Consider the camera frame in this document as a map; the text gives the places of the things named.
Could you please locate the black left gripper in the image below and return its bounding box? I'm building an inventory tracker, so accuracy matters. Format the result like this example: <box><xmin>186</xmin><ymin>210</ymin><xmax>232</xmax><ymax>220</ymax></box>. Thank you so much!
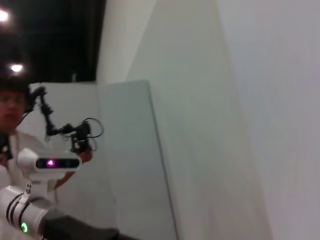
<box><xmin>41</xmin><ymin>208</ymin><xmax>121</xmax><ymax>240</ymax></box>

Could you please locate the white partition panel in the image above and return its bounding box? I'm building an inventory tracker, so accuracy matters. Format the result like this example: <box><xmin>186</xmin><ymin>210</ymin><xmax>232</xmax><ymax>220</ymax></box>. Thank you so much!
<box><xmin>37</xmin><ymin>79</ymin><xmax>181</xmax><ymax>240</ymax></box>

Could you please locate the person in white coat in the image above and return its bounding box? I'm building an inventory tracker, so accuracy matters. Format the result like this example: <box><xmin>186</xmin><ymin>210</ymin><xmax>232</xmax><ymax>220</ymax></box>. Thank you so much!
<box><xmin>0</xmin><ymin>77</ymin><xmax>93</xmax><ymax>201</ymax></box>

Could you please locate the white robot head camera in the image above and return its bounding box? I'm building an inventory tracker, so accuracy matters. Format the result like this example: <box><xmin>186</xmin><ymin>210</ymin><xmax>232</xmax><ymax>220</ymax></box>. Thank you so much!
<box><xmin>16</xmin><ymin>147</ymin><xmax>83</xmax><ymax>187</ymax></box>

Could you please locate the black articulated camera rig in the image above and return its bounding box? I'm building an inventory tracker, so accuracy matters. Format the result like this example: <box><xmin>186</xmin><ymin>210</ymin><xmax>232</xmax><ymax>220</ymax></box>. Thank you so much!
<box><xmin>27</xmin><ymin>83</ymin><xmax>105</xmax><ymax>154</ymax></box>

